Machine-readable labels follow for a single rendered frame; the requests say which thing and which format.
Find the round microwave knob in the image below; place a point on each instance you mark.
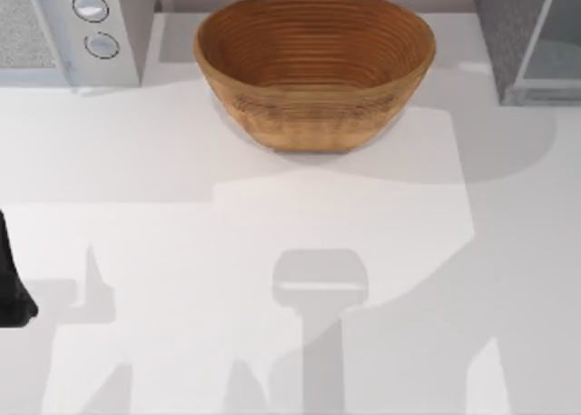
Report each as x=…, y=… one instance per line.
x=101, y=45
x=90, y=6

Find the grey cabinet with dark inside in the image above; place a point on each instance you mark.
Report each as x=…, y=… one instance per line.
x=504, y=33

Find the brown woven basket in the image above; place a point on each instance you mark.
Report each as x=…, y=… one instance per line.
x=313, y=70

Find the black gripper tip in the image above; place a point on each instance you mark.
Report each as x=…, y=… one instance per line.
x=11, y=292

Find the pale microwave oven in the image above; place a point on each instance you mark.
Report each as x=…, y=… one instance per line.
x=122, y=29

